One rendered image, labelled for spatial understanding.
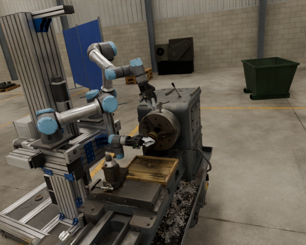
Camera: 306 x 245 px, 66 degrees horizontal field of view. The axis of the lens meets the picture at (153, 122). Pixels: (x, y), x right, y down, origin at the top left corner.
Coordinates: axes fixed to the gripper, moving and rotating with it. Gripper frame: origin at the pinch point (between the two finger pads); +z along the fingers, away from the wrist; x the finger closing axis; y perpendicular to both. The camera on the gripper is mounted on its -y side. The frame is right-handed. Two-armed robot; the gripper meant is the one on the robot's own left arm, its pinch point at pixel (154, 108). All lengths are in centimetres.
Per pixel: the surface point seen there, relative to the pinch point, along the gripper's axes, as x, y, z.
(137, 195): -4, 49, 34
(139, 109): -26.8, -27.0, 3.0
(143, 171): -18.9, 13.9, 39.4
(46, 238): -10, 99, 15
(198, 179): 0, -33, 80
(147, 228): 5, 63, 44
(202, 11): -113, -1006, -149
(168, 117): 2.1, -12.9, 12.4
